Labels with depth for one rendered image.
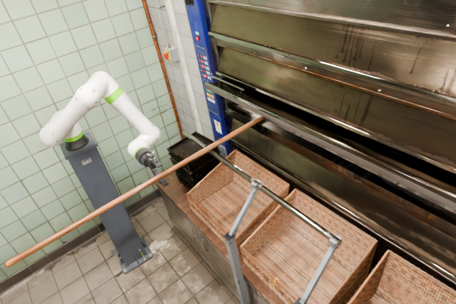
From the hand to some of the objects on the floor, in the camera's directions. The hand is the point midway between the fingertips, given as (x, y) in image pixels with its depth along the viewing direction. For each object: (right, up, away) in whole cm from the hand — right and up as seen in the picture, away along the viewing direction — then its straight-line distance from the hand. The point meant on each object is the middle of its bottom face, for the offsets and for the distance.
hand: (162, 174), depth 182 cm
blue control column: (+118, -8, +168) cm, 205 cm away
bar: (+52, -100, +52) cm, 124 cm away
